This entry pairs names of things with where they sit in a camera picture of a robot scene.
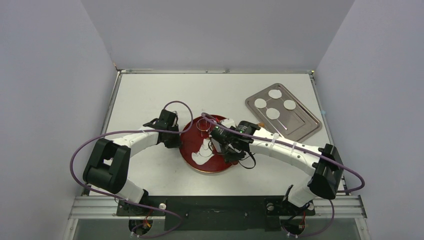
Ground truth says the round red lacquer tray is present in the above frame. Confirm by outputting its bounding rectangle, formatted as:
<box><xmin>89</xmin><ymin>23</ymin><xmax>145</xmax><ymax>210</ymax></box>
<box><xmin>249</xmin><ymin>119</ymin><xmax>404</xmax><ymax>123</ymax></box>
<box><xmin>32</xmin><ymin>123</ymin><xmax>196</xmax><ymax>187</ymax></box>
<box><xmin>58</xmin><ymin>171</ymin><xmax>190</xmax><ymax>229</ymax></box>
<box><xmin>179</xmin><ymin>116</ymin><xmax>239</xmax><ymax>174</ymax></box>

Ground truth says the round metal cutter ring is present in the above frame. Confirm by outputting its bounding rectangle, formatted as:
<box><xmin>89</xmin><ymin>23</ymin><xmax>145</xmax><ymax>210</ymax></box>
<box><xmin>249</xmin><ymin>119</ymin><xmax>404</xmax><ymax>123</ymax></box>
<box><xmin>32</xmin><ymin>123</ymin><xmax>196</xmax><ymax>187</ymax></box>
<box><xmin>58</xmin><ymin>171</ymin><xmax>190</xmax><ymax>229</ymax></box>
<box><xmin>195</xmin><ymin>118</ymin><xmax>212</xmax><ymax>133</ymax></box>

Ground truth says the white dough piece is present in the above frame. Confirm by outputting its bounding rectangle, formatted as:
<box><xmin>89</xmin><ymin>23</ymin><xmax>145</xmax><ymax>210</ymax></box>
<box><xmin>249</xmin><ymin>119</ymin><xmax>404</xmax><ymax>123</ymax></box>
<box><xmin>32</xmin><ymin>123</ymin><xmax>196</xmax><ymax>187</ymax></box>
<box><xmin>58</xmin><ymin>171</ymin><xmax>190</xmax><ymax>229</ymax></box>
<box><xmin>191</xmin><ymin>138</ymin><xmax>215</xmax><ymax>166</ymax></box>

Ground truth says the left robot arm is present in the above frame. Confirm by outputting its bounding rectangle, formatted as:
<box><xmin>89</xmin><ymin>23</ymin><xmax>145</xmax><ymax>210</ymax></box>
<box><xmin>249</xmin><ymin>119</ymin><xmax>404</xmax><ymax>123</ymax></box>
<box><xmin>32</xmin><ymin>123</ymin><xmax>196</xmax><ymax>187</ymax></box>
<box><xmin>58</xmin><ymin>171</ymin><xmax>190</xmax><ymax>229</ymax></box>
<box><xmin>82</xmin><ymin>109</ymin><xmax>182</xmax><ymax>215</ymax></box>

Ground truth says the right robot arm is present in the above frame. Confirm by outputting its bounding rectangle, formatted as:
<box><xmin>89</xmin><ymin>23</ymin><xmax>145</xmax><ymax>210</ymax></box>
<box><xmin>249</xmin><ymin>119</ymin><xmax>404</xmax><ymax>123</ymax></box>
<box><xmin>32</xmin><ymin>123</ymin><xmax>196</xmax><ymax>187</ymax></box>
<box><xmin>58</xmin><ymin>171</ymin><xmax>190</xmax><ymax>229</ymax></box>
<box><xmin>209</xmin><ymin>121</ymin><xmax>343</xmax><ymax>214</ymax></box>

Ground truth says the round cut dough wrapper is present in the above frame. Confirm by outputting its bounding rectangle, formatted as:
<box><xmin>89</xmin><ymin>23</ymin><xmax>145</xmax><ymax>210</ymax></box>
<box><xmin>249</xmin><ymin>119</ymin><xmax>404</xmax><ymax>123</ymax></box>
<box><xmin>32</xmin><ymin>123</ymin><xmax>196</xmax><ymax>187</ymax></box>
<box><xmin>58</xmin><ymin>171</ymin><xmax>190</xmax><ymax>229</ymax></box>
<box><xmin>198</xmin><ymin>146</ymin><xmax>214</xmax><ymax>158</ymax></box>

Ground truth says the white dumpling wrapper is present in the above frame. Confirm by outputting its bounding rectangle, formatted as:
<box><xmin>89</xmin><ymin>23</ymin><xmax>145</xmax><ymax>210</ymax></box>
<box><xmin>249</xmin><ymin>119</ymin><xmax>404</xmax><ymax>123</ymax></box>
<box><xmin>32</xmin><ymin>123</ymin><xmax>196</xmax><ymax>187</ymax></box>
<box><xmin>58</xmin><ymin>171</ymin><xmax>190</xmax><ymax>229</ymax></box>
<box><xmin>268</xmin><ymin>89</ymin><xmax>282</xmax><ymax>99</ymax></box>
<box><xmin>283</xmin><ymin>100</ymin><xmax>297</xmax><ymax>111</ymax></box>
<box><xmin>254</xmin><ymin>98</ymin><xmax>267</xmax><ymax>109</ymax></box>
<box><xmin>266</xmin><ymin>108</ymin><xmax>281</xmax><ymax>120</ymax></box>

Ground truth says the rectangular steel tray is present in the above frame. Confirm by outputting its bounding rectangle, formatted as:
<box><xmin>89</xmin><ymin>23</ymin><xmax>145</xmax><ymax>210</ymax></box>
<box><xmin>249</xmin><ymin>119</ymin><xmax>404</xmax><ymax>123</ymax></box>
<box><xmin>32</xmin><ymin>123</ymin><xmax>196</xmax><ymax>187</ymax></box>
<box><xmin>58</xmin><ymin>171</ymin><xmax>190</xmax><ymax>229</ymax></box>
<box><xmin>244</xmin><ymin>83</ymin><xmax>322</xmax><ymax>142</ymax></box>

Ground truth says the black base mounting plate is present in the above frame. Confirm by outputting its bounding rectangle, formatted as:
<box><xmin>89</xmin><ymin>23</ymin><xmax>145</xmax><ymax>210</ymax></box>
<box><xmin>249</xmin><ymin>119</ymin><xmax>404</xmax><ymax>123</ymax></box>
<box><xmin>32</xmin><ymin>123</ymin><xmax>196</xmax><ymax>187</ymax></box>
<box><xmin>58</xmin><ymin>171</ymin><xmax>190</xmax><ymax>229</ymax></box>
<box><xmin>117</xmin><ymin>195</ymin><xmax>315</xmax><ymax>231</ymax></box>

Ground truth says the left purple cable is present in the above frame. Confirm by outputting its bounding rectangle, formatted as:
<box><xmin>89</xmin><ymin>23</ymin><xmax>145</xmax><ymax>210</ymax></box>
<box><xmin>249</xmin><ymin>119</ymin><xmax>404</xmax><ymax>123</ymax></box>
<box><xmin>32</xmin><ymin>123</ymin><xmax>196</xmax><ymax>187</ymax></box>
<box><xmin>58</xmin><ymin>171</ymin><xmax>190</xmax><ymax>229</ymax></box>
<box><xmin>69</xmin><ymin>100</ymin><xmax>194</xmax><ymax>240</ymax></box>

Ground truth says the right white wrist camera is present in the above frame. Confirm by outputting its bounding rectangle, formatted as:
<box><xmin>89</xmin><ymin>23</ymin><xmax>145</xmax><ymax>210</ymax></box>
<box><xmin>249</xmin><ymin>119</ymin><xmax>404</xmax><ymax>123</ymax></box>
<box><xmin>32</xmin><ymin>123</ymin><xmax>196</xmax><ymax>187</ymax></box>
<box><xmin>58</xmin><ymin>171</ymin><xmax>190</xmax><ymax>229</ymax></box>
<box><xmin>219</xmin><ymin>118</ymin><xmax>236</xmax><ymax>128</ymax></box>

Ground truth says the aluminium frame rail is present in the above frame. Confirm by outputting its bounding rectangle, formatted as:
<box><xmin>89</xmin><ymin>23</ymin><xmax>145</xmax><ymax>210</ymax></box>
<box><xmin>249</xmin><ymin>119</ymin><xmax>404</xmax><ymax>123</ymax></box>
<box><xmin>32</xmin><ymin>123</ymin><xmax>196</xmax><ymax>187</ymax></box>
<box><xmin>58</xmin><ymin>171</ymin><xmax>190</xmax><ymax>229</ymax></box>
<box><xmin>68</xmin><ymin>195</ymin><xmax>367</xmax><ymax>220</ymax></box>

